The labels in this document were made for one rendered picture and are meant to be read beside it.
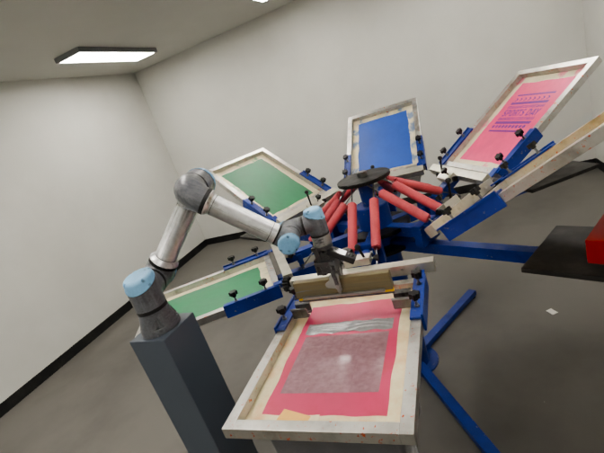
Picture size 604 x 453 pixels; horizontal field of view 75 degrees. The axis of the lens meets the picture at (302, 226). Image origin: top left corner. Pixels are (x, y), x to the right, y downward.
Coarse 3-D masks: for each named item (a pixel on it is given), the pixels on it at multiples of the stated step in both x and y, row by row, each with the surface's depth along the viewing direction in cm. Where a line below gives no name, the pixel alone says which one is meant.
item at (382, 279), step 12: (348, 276) 155; (360, 276) 152; (372, 276) 151; (384, 276) 149; (300, 288) 163; (312, 288) 161; (324, 288) 159; (348, 288) 156; (360, 288) 154; (372, 288) 153
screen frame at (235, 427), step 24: (288, 336) 162; (264, 360) 146; (408, 360) 122; (408, 384) 113; (240, 408) 126; (408, 408) 105; (240, 432) 118; (264, 432) 115; (288, 432) 112; (312, 432) 109; (336, 432) 106; (360, 432) 103; (384, 432) 101; (408, 432) 99
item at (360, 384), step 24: (360, 312) 163; (384, 312) 157; (360, 336) 147; (384, 336) 143; (360, 360) 135; (384, 360) 131; (336, 384) 128; (360, 384) 124; (384, 384) 121; (336, 408) 118; (360, 408) 115; (384, 408) 113
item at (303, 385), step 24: (312, 312) 175; (336, 312) 169; (312, 336) 158; (336, 336) 152; (288, 360) 148; (312, 360) 143; (336, 360) 139; (288, 384) 135; (312, 384) 132; (264, 408) 128; (288, 408) 125; (312, 408) 121
